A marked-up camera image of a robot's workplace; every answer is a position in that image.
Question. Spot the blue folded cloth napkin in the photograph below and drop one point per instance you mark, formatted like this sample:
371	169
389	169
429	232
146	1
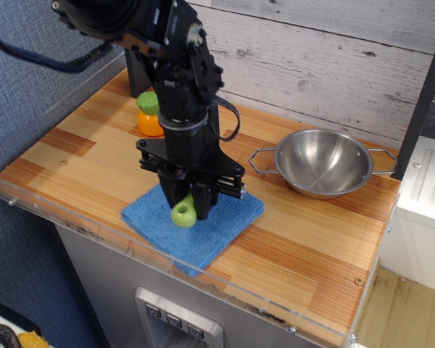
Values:
194	248

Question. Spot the green handled grey spatula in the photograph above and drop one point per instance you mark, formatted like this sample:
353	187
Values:
183	214

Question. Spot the yellow orange object corner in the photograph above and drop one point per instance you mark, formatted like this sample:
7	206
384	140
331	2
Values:
32	340

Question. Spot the black vertical post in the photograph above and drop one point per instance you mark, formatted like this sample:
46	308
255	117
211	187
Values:
138	76

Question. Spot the stainless steel bowl with handles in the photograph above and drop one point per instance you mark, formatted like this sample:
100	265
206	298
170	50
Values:
323	163

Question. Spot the clear acrylic table guard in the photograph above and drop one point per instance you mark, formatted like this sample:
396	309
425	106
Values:
288	280

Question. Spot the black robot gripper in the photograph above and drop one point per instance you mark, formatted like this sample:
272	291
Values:
193	159

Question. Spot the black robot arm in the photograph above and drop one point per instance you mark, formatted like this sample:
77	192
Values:
171	43

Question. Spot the orange toy carrot green top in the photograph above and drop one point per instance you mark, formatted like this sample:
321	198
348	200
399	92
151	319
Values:
148	123

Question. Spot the grey toy fridge dispenser panel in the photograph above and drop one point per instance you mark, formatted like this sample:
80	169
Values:
169	324

